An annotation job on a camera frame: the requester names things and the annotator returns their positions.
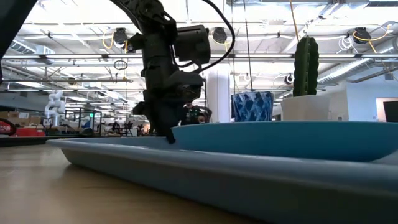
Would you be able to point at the red container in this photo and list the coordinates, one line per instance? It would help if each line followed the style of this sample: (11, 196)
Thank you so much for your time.
(28, 132)

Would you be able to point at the person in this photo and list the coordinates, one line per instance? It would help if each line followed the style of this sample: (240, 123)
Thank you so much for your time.
(191, 115)

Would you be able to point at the dark blue plastic cup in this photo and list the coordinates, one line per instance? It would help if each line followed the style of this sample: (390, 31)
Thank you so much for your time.
(252, 107)

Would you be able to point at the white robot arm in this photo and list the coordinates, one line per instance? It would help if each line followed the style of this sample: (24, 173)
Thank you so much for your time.
(55, 105)

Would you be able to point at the dark wall screen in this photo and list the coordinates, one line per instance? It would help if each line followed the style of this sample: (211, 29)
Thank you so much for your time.
(391, 111)

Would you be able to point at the white hexagonal plant pot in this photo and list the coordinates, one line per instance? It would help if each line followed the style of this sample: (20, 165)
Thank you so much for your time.
(306, 109)

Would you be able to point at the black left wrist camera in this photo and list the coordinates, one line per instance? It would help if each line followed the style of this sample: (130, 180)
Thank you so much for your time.
(192, 43)

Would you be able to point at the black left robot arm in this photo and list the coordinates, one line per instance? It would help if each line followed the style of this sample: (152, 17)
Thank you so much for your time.
(155, 46)

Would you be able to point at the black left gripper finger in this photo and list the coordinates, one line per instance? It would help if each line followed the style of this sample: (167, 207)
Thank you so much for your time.
(169, 135)

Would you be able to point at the green cactus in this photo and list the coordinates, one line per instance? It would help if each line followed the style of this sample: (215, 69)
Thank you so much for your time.
(306, 68)

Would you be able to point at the silver ceiling duct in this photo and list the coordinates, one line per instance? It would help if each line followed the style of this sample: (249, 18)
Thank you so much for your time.
(357, 63)

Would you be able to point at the blue plastic tray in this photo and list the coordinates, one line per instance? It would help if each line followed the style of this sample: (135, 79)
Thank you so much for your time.
(186, 174)

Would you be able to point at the cardboard box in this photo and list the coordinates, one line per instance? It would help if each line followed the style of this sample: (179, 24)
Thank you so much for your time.
(29, 119)

